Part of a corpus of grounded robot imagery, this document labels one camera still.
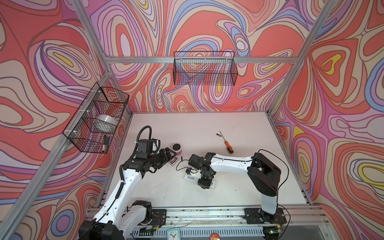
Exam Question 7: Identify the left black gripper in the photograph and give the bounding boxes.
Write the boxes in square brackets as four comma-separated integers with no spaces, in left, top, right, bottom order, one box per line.
[145,147,176,169]

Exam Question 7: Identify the orange handled screwdriver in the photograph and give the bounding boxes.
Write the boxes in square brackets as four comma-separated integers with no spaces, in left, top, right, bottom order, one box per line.
[219,131,234,154]

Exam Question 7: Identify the white remote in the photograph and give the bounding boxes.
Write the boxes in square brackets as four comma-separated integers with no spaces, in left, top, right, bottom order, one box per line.
[184,173,216,189]

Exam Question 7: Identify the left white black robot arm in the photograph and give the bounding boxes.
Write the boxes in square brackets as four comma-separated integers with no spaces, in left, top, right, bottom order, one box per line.
[79,148,176,240]

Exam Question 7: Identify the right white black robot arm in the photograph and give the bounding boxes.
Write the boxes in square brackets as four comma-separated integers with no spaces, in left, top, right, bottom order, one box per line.
[189,153,281,224]

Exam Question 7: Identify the purple card box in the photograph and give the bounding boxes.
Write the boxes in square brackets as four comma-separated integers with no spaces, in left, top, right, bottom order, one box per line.
[168,156,179,166]

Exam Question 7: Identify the pink round speaker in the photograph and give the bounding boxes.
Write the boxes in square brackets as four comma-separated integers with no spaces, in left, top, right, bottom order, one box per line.
[171,143,182,156]

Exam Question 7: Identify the small white clock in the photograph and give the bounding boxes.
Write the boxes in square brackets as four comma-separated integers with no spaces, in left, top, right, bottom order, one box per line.
[167,228,182,240]

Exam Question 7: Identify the white tape roll in basket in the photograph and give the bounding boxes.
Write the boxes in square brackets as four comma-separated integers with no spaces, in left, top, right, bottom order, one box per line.
[94,114,118,134]

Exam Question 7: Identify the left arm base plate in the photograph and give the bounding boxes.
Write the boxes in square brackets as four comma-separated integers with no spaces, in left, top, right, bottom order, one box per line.
[138,209,167,227]

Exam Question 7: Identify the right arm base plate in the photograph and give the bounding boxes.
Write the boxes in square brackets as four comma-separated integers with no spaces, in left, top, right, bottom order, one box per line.
[243,208,287,225]

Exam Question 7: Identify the black wire basket on left wall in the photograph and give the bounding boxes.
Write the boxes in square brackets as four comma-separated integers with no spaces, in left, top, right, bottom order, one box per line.
[63,83,130,154]

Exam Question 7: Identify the black wire basket on wall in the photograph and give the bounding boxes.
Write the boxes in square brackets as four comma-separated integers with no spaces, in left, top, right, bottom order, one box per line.
[173,50,239,86]
[63,83,130,154]

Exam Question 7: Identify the black wire basket on back wall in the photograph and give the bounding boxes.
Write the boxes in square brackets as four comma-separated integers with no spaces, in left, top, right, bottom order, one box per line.
[173,50,239,86]

